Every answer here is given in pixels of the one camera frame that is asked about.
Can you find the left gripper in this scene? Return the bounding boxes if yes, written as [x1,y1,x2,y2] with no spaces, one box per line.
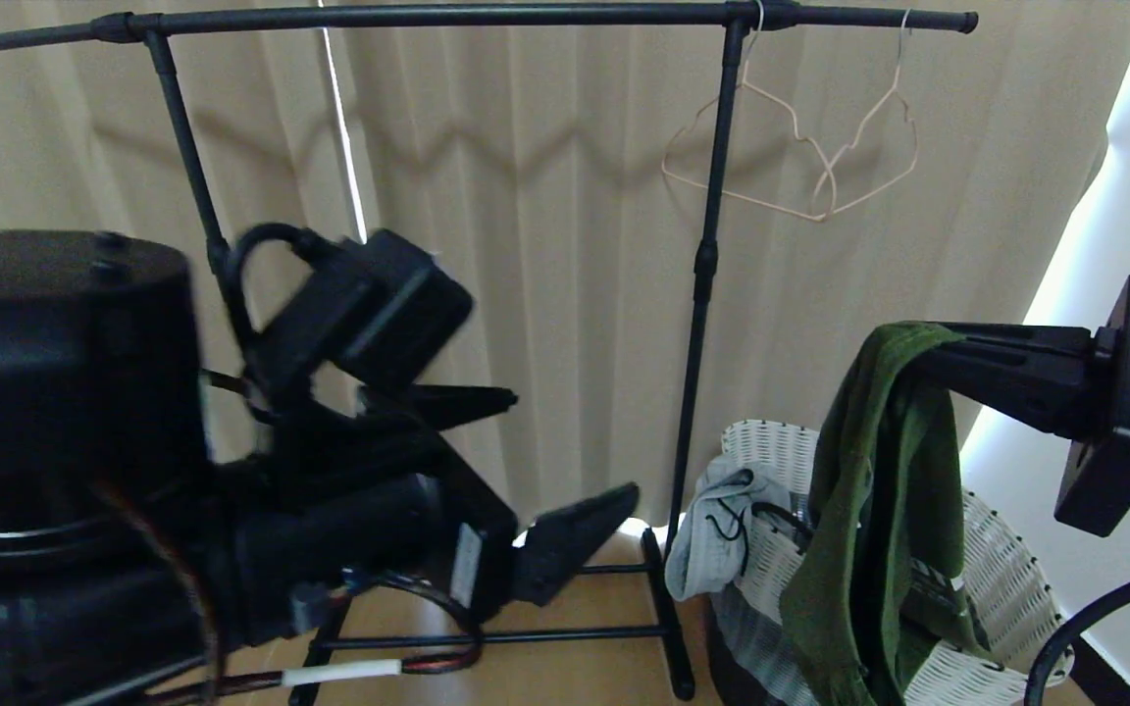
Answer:
[227,384,642,648]

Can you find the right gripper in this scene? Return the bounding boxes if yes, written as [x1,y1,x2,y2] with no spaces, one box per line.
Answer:
[1053,273,1130,537]

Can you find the green printed shirt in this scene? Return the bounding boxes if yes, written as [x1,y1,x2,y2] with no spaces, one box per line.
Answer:
[779,322,994,706]

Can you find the pink clothes hanger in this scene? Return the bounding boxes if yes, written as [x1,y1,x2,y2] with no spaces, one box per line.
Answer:
[810,12,920,219]
[661,29,837,224]

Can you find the white laundry basket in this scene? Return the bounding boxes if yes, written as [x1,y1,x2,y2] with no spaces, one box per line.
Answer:
[707,420,1076,706]

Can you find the black clothes rack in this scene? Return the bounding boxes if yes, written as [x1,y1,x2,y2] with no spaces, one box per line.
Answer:
[0,5,980,703]

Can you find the pale grey shorts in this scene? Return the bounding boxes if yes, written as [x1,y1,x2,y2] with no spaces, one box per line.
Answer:
[665,456,803,602]

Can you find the beige curtain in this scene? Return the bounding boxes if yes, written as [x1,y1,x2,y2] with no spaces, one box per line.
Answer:
[0,0,1130,550]

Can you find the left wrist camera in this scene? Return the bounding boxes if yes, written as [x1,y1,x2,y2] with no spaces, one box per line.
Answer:
[249,227,476,405]

